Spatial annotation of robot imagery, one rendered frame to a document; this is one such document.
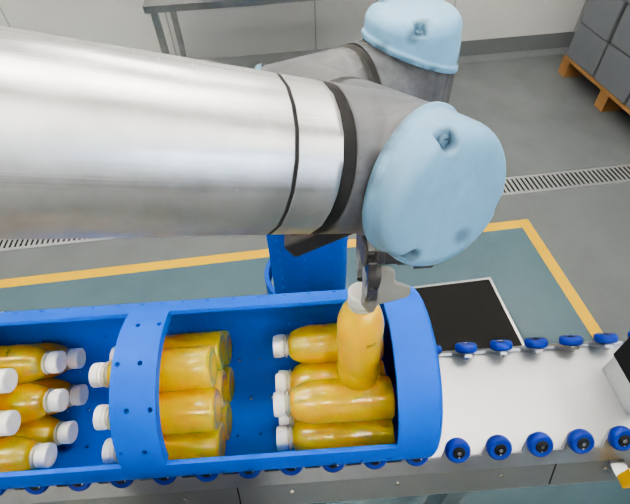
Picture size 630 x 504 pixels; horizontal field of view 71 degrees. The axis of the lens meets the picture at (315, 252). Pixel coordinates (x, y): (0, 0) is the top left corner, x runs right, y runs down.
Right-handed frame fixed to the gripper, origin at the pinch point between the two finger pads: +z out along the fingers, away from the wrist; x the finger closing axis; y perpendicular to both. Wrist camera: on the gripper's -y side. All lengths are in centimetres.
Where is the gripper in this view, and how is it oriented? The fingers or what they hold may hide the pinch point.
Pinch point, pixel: (362, 292)
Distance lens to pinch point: 59.6
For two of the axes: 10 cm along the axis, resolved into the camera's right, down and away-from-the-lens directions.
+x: -0.6, -7.5, 6.6
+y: 10.0, -0.7, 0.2
